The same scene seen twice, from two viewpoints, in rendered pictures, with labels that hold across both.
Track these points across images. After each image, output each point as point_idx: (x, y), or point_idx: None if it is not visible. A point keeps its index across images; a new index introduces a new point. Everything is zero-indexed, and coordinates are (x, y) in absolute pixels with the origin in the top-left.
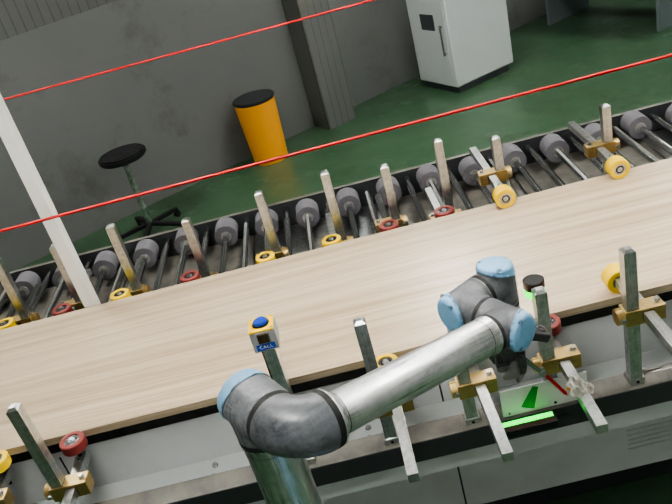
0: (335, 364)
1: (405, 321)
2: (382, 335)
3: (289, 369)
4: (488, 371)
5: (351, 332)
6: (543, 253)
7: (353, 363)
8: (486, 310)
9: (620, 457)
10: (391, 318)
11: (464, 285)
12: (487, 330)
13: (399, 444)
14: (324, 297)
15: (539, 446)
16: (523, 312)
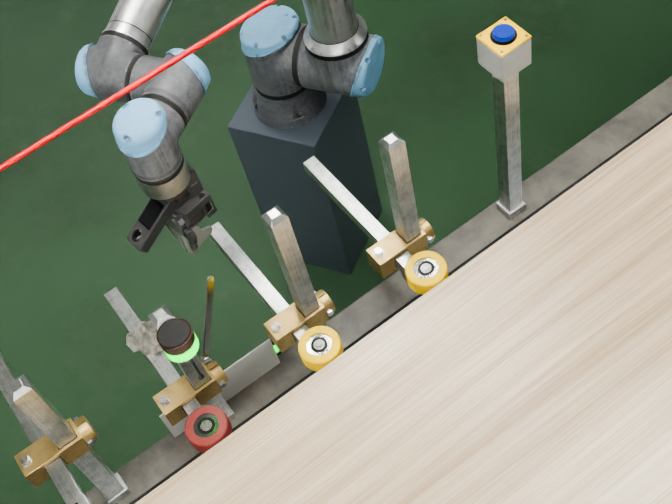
0: (507, 241)
1: (449, 364)
2: (470, 321)
3: (577, 209)
4: (274, 323)
5: (532, 312)
6: None
7: (480, 254)
8: (126, 53)
9: None
10: (481, 365)
11: (167, 78)
12: (111, 18)
13: (401, 272)
14: (666, 384)
15: None
16: (79, 59)
